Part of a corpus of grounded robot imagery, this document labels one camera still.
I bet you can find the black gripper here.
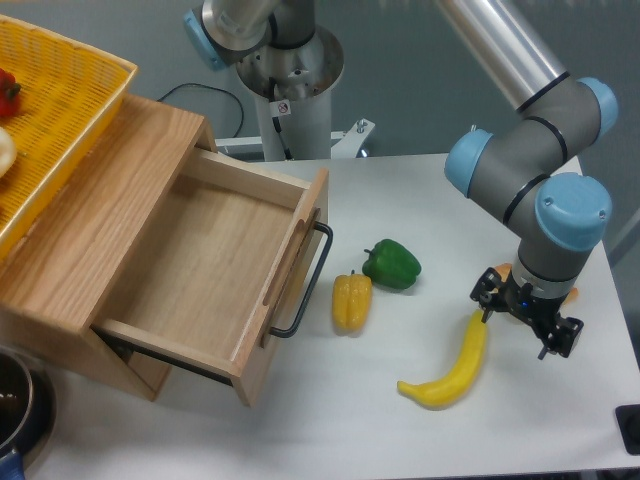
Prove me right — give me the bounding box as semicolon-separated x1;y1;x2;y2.
470;267;584;359

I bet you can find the yellow banana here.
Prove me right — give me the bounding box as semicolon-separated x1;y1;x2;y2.
396;310;488;410

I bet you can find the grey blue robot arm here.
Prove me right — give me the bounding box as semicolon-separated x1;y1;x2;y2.
183;1;619;356

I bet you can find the golden pastry bread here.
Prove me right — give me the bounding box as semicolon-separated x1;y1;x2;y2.
494;263;579;304

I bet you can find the green bell pepper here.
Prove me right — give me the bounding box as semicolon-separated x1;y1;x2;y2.
362;239;422;290

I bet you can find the black corner table fixture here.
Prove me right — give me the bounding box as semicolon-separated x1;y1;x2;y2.
615;404;640;456

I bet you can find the yellow bell pepper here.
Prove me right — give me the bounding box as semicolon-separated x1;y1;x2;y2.
332;271;372;331

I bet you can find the open wooden drawer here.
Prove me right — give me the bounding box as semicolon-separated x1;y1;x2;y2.
93;149;329;405

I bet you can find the wooden drawer cabinet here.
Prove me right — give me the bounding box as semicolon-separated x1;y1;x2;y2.
1;95;216;400

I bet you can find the dark metal pot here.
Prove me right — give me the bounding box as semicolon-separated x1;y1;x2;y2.
1;349;56;479

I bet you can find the yellow plastic basket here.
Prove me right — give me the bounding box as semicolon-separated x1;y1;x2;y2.
1;16;138;256

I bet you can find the pale white vegetable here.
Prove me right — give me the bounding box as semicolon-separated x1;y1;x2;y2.
0;128;17;177

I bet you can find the red bell pepper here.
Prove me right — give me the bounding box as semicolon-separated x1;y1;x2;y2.
0;69;21;118

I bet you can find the black metal drawer handle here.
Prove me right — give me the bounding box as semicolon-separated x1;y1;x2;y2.
268;221;334;339

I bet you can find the white metal base bracket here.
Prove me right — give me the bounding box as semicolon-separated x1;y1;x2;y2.
217;118;376;161

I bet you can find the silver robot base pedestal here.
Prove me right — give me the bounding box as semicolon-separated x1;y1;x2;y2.
236;26;344;162

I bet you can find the black cable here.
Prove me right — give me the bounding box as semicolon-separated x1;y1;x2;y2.
157;82;245;141

